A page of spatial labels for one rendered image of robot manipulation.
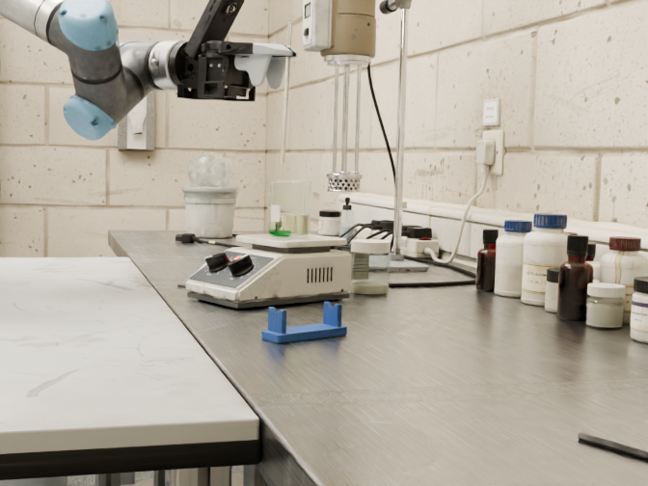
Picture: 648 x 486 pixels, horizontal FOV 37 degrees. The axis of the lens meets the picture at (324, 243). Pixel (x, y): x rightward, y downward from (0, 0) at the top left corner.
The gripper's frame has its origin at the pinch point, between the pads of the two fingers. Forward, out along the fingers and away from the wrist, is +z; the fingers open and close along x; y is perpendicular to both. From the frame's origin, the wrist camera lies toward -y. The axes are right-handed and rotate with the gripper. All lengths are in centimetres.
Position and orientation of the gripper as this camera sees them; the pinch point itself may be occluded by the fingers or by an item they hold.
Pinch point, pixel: (287, 48)
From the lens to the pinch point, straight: 138.2
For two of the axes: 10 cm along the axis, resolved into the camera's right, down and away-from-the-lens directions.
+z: 7.9, 1.0, -6.0
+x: -6.1, 0.3, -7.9
